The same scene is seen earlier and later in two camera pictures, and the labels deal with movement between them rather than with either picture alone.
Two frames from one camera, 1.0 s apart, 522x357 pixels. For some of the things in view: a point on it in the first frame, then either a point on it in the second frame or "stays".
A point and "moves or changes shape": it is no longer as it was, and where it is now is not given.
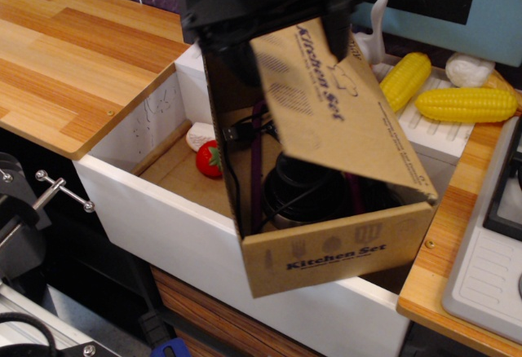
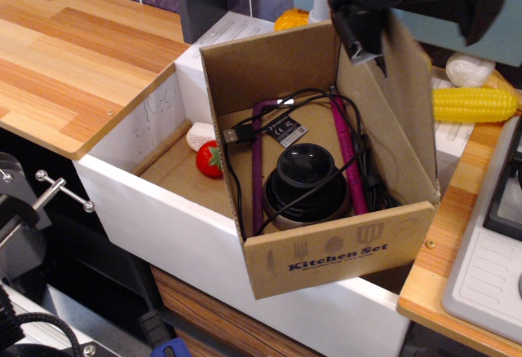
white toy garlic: x=468 y=70 stays
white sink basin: x=445 y=142 to x=157 y=181
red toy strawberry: x=209 y=160 stays
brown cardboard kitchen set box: x=335 y=114 moves or changes shape
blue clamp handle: x=178 y=345 stays
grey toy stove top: x=484 y=290 stays
